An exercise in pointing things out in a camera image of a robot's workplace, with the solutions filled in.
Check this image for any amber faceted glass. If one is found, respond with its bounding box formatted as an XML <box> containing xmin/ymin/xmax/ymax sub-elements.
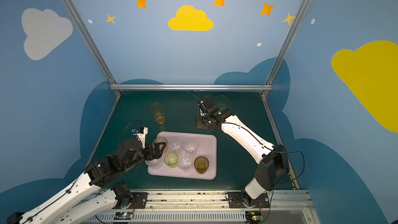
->
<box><xmin>152</xmin><ymin>137</ymin><xmax>168</xmax><ymax>149</ymax></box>

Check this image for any green faceted glass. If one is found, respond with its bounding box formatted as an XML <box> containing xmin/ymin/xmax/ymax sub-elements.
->
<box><xmin>164</xmin><ymin>152</ymin><xmax>179</xmax><ymax>168</ymax></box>

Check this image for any clear faceted glass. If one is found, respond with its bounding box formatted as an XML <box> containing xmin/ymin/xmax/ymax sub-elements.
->
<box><xmin>170</xmin><ymin>141</ymin><xmax>183</xmax><ymax>154</ymax></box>
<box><xmin>183</xmin><ymin>140</ymin><xmax>199</xmax><ymax>155</ymax></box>
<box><xmin>145</xmin><ymin>159</ymin><xmax>163</xmax><ymax>170</ymax></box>
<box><xmin>178</xmin><ymin>153</ymin><xmax>193</xmax><ymax>173</ymax></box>

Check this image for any tall pale green glass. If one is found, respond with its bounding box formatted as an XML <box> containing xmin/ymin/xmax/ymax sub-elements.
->
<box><xmin>215</xmin><ymin>94</ymin><xmax>229</xmax><ymax>107</ymax></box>

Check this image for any clear faceted glass back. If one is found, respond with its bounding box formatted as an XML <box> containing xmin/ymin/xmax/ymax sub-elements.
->
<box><xmin>183</xmin><ymin>140</ymin><xmax>199</xmax><ymax>155</ymax></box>

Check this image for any lilac plastic tray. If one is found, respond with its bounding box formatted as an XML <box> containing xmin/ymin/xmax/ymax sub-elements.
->
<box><xmin>148</xmin><ymin>132</ymin><xmax>217</xmax><ymax>180</ymax></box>

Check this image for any tall yellow glass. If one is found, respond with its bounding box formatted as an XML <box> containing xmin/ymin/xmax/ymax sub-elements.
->
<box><xmin>150</xmin><ymin>103</ymin><xmax>165</xmax><ymax>124</ymax></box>

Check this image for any dark brown textured cup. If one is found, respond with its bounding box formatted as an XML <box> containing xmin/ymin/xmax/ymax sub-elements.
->
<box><xmin>194</xmin><ymin>156</ymin><xmax>209</xmax><ymax>174</ymax></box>

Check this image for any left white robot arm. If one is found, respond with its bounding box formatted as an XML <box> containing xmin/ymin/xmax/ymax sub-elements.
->
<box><xmin>7</xmin><ymin>138</ymin><xmax>166</xmax><ymax>224</ymax></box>

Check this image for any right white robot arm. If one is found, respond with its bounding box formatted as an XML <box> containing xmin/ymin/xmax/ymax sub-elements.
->
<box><xmin>196</xmin><ymin>105</ymin><xmax>290</xmax><ymax>207</ymax></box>

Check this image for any back horizontal aluminium bar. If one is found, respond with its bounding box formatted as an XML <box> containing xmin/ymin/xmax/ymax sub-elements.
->
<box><xmin>109</xmin><ymin>84</ymin><xmax>273</xmax><ymax>91</ymax></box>

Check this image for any left green circuit board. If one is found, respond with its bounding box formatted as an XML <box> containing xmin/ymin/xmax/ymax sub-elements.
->
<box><xmin>114</xmin><ymin>212</ymin><xmax>134</xmax><ymax>221</ymax></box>

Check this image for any green circuit board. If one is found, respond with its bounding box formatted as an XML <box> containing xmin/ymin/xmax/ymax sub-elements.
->
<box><xmin>245</xmin><ymin>211</ymin><xmax>263</xmax><ymax>224</ymax></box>
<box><xmin>114</xmin><ymin>212</ymin><xmax>134</xmax><ymax>221</ymax></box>

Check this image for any right green circuit board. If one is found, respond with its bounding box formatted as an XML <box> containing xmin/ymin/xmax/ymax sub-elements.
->
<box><xmin>245</xmin><ymin>211</ymin><xmax>263</xmax><ymax>224</ymax></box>

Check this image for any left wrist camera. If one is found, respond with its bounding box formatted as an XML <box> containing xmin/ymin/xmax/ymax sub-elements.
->
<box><xmin>132</xmin><ymin>127</ymin><xmax>148</xmax><ymax>148</ymax></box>

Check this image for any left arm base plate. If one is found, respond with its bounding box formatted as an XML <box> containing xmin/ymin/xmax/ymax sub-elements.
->
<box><xmin>119</xmin><ymin>192</ymin><xmax>148</xmax><ymax>210</ymax></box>

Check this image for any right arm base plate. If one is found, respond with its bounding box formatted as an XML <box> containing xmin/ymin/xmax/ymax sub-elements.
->
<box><xmin>226</xmin><ymin>191</ymin><xmax>270</xmax><ymax>208</ymax></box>

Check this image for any aluminium front rail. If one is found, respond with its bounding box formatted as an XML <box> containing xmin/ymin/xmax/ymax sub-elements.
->
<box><xmin>51</xmin><ymin>189</ymin><xmax>321</xmax><ymax>224</ymax></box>

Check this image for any right aluminium frame post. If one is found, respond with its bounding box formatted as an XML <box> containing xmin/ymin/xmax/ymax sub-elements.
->
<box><xmin>261</xmin><ymin>0</ymin><xmax>313</xmax><ymax>100</ymax></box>

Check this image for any aluminium frame post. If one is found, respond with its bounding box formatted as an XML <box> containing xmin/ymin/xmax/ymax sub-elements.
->
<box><xmin>61</xmin><ymin>0</ymin><xmax>117</xmax><ymax>86</ymax></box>
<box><xmin>261</xmin><ymin>0</ymin><xmax>313</xmax><ymax>100</ymax></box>

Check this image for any left aluminium frame post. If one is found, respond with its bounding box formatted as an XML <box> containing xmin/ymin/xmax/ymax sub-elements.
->
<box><xmin>61</xmin><ymin>0</ymin><xmax>117</xmax><ymax>86</ymax></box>

